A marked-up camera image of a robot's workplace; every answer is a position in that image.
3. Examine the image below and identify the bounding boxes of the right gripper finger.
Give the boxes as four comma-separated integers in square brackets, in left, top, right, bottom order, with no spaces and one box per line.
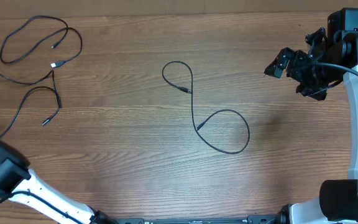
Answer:
[286,50,306,77]
[264,47,293,78]

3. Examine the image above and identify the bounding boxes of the black USB-C cable long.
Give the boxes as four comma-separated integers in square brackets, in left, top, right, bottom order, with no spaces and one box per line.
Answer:
[161,60,251,154]

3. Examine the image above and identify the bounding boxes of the black USB-C cable short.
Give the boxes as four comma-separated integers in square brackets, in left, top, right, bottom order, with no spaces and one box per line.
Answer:
[0,70,62,139]

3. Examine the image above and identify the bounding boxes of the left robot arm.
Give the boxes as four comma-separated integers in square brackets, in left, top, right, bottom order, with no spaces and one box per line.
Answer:
[0,140,116,223]

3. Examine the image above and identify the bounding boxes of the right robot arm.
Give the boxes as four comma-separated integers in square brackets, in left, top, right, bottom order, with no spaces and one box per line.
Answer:
[260,7,358,223]

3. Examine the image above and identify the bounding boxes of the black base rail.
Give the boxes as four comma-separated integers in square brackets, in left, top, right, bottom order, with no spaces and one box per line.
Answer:
[115,215,280,224]

